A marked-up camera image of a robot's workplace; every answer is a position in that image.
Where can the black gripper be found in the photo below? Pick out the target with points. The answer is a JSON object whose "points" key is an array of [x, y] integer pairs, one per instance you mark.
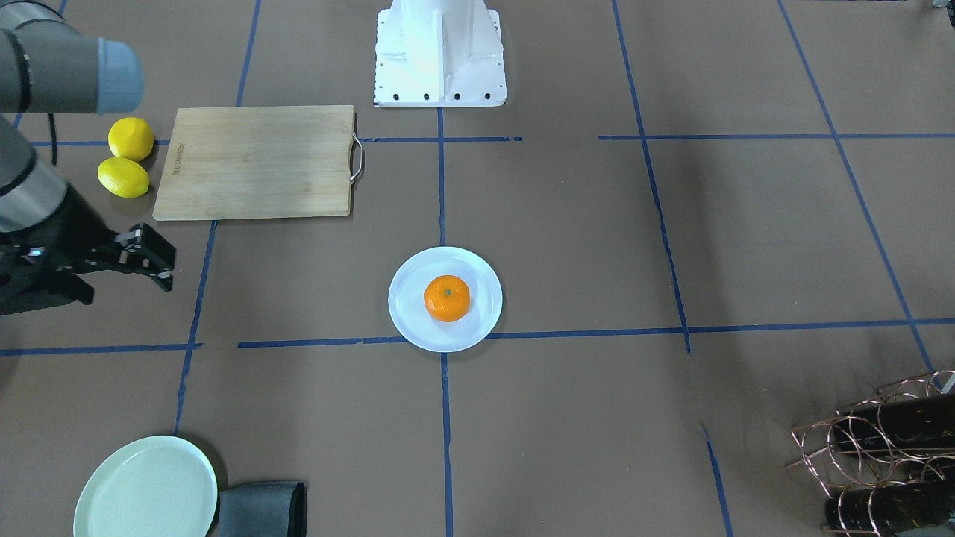
{"points": [[77, 230]]}

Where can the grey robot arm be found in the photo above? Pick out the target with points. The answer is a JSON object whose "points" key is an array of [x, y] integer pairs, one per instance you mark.
{"points": [[48, 67]]}

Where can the orange mandarin fruit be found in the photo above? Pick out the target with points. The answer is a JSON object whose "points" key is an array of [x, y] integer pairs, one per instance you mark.
{"points": [[447, 298]]}

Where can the bamboo cutting board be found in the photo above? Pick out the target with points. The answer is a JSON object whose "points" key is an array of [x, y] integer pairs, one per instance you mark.
{"points": [[277, 162]]}

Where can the copper wire bottle rack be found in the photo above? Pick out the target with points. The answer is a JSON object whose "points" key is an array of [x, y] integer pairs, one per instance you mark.
{"points": [[834, 470]]}

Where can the light green plate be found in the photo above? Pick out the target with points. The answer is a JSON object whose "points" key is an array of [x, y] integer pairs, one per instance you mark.
{"points": [[155, 486]]}

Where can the light blue plate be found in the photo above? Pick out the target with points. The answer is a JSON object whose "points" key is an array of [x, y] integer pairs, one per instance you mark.
{"points": [[408, 312]]}

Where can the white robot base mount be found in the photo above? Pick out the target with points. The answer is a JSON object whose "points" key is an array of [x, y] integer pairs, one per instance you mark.
{"points": [[439, 54]]}

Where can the grey folded cloth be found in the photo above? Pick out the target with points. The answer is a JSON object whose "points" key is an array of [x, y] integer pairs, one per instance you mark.
{"points": [[271, 508]]}

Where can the yellow lemon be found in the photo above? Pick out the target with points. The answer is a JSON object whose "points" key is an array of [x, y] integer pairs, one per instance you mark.
{"points": [[131, 138], [123, 178]]}

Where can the dark green wine bottle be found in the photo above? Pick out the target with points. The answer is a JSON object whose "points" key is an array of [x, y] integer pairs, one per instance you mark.
{"points": [[923, 427], [896, 509]]}

